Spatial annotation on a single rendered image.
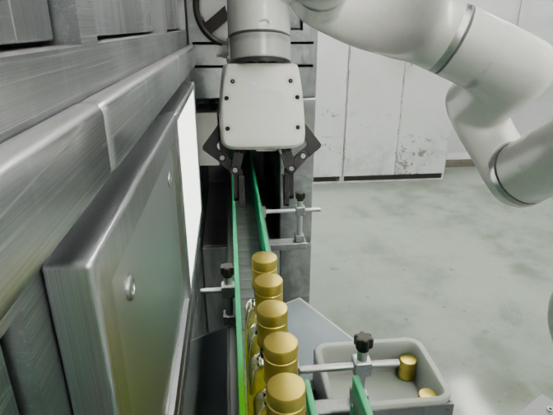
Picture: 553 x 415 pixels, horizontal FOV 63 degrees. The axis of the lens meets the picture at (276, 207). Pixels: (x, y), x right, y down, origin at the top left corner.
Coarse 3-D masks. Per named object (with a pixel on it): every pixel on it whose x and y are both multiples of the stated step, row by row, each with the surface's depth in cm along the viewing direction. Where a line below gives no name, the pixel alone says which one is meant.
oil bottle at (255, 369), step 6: (258, 354) 53; (252, 360) 53; (258, 360) 52; (252, 366) 52; (258, 366) 51; (252, 372) 51; (258, 372) 50; (252, 378) 50; (258, 378) 50; (252, 384) 50; (258, 384) 50; (264, 384) 50; (252, 390) 50; (258, 390) 50; (252, 396) 50; (252, 402) 50; (252, 408) 51; (252, 414) 51
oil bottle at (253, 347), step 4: (252, 324) 59; (256, 324) 58; (252, 328) 58; (256, 328) 57; (248, 332) 59; (252, 332) 57; (256, 332) 57; (288, 332) 58; (248, 336) 58; (252, 336) 56; (256, 336) 56; (248, 340) 57; (252, 340) 56; (256, 340) 56; (248, 344) 57; (252, 344) 56; (256, 344) 55; (248, 348) 56; (252, 348) 56; (256, 348) 55; (248, 352) 56; (252, 352) 55; (256, 352) 55; (248, 356) 56; (252, 356) 55; (248, 360) 56; (248, 384) 62
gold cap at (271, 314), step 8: (264, 304) 50; (272, 304) 50; (280, 304) 50; (264, 312) 48; (272, 312) 48; (280, 312) 48; (264, 320) 48; (272, 320) 48; (280, 320) 48; (264, 328) 48; (272, 328) 48; (280, 328) 49; (264, 336) 49
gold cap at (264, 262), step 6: (258, 252) 61; (264, 252) 61; (270, 252) 61; (252, 258) 60; (258, 258) 60; (264, 258) 60; (270, 258) 60; (276, 258) 60; (252, 264) 60; (258, 264) 59; (264, 264) 59; (270, 264) 59; (276, 264) 60; (252, 270) 60; (258, 270) 59; (264, 270) 59; (270, 270) 59; (276, 270) 60; (252, 276) 61; (252, 282) 61
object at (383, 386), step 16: (320, 352) 91; (336, 352) 93; (352, 352) 94; (368, 352) 94; (384, 352) 94; (400, 352) 95; (416, 352) 93; (384, 368) 95; (416, 368) 93; (432, 368) 87; (336, 384) 92; (368, 384) 92; (384, 384) 92; (400, 384) 92; (416, 384) 92; (432, 384) 86; (384, 400) 79; (400, 400) 79; (416, 400) 79; (432, 400) 79
